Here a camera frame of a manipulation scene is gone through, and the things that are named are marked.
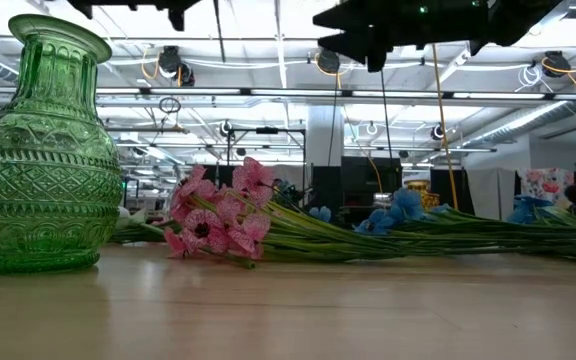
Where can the black computer tower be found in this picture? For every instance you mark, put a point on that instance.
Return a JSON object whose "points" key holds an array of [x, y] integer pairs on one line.
{"points": [[368, 175]]}

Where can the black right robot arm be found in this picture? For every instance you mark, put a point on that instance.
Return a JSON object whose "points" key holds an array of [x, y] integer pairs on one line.
{"points": [[518, 20]]}

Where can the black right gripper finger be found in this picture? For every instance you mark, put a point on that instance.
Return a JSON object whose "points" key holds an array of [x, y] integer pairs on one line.
{"points": [[363, 15], [363, 42]]}

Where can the green patterned glass vase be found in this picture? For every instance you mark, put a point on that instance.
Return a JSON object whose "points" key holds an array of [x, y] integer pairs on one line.
{"points": [[43, 175]]}

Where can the white hanging cloth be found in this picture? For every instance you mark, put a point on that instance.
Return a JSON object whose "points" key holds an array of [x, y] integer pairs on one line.
{"points": [[490, 190]]}

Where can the yellow patterned glass vase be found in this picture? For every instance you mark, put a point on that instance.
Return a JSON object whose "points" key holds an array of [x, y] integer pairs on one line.
{"points": [[420, 186]]}

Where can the floral hanging cloth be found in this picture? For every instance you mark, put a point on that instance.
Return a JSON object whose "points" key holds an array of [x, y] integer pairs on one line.
{"points": [[548, 187]]}

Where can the pink artificial flower bunch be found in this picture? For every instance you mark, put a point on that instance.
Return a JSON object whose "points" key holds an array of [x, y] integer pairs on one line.
{"points": [[143, 232], [248, 180]]}

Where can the black gantry frame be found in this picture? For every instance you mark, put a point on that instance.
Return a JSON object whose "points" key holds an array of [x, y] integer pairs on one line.
{"points": [[268, 130]]}

